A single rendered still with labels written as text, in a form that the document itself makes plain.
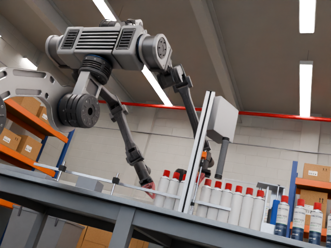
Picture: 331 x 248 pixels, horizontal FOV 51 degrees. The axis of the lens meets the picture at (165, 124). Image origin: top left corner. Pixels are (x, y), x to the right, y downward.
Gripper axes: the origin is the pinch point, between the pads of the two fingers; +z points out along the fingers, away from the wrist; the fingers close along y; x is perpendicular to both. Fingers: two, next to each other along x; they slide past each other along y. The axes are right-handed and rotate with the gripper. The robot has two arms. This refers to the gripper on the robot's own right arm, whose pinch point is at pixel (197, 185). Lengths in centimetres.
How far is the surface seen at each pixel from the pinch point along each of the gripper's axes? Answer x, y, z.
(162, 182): 11.9, 15.7, 6.1
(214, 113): 27.8, -2.8, -30.1
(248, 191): 10.3, -26.6, -0.5
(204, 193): 11.3, -6.1, 6.1
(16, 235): -166, 197, 54
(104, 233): -315, 160, 17
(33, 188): 52, 57, 32
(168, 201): 11.0, 10.5, 14.1
